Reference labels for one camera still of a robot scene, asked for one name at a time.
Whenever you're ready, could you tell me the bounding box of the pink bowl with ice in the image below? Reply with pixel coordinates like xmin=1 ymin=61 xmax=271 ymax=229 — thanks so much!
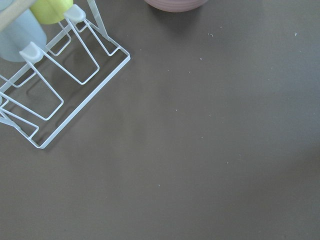
xmin=145 ymin=0 xmax=208 ymax=13

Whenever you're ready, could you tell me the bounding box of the yellow cup on rack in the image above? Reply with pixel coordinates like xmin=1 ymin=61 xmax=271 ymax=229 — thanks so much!
xmin=29 ymin=0 xmax=74 ymax=25

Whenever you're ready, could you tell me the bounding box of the grey-blue cup on rack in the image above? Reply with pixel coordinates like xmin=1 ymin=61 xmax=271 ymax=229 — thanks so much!
xmin=0 ymin=9 xmax=47 ymax=62

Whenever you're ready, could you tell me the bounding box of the wooden stick on rack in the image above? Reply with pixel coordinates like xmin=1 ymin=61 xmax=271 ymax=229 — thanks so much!
xmin=0 ymin=0 xmax=36 ymax=31

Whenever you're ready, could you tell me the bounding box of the white wire cup rack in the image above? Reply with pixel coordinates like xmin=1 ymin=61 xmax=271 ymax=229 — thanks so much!
xmin=0 ymin=0 xmax=131 ymax=149

